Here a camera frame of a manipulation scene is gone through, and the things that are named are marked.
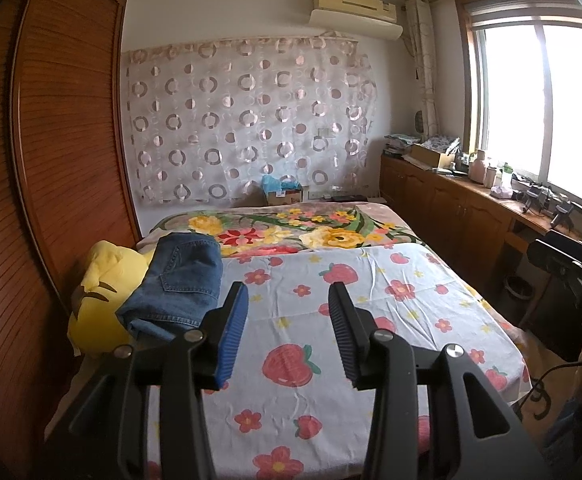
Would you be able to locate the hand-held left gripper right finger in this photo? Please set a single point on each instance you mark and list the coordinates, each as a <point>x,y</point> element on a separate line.
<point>346,330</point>

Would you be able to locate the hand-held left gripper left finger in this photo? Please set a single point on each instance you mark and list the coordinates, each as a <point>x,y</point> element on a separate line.
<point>233,330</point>

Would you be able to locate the blue denim pants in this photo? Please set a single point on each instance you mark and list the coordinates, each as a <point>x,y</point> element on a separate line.
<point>181,280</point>

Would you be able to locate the black clamp device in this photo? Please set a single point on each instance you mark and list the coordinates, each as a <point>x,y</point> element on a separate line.
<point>533,195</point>
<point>566,215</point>

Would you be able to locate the dark trash bin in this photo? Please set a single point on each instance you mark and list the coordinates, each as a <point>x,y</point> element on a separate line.
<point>518,297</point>

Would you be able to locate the white strawberry print sheet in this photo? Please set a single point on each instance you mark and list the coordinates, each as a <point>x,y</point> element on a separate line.
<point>291,310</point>

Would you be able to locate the pink tissue pack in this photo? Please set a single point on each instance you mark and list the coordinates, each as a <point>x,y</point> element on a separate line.
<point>502,191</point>

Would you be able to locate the green capped bottle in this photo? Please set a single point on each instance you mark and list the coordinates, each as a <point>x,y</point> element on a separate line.
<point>506,176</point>

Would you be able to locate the white jar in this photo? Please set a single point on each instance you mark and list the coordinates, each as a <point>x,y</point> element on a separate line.
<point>492,177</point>

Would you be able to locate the pink floral blanket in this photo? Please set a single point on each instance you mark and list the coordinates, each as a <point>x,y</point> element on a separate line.
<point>281,230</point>

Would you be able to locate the low wooden cabinet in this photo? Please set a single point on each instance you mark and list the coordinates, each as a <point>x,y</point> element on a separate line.
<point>446,210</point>

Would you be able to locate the person's leg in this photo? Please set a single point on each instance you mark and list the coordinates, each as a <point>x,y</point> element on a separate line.
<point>581,425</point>

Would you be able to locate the yellow plush toy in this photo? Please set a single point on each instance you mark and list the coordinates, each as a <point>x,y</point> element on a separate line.
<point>101,270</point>

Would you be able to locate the blue plastic bag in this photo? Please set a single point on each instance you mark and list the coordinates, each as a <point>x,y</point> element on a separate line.
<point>277,183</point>

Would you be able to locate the patterned cloth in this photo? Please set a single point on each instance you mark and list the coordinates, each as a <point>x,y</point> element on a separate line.
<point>441,143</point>

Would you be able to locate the wooden framed window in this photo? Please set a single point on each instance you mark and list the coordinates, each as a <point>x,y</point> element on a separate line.
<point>521,100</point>

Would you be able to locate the open flat cardboard box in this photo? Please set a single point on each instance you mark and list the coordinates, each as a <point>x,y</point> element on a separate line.
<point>428,156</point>

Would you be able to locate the cream bed mattress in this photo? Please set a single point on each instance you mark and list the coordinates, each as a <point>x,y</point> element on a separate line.
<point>73,380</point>

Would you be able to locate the stack of printed papers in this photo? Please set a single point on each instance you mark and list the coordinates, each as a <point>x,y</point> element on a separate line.
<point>401,144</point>

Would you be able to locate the sheer circle pattern curtain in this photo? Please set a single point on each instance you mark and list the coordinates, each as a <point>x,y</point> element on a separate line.
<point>251,120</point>

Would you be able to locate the cream patterned window curtain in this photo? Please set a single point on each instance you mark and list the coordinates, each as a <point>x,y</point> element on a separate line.
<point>423,60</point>

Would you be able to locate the dark oval wall ornament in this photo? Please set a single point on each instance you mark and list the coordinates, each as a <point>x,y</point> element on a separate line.
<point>421,121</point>

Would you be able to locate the cream wall air conditioner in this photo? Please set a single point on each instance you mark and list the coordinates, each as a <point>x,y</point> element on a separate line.
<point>356,15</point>

